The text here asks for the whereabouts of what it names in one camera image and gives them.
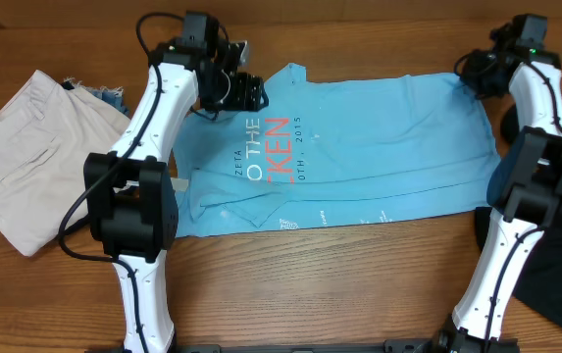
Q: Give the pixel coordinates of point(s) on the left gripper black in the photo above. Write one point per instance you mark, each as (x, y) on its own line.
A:
(247, 94)

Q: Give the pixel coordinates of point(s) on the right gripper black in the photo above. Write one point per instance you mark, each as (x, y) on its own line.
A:
(473, 78)

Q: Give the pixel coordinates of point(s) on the light blue printed t-shirt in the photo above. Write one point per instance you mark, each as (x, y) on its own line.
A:
(336, 154)

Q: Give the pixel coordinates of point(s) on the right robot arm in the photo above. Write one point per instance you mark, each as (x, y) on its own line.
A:
(524, 191)

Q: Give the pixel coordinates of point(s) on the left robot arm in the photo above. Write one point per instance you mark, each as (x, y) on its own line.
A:
(131, 204)

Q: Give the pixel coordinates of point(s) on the folded denim shorts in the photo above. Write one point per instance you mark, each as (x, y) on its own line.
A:
(111, 96)

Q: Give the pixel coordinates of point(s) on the folded beige shorts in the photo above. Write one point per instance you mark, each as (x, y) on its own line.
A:
(46, 133)

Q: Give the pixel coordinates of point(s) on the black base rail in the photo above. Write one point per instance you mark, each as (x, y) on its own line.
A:
(300, 348)

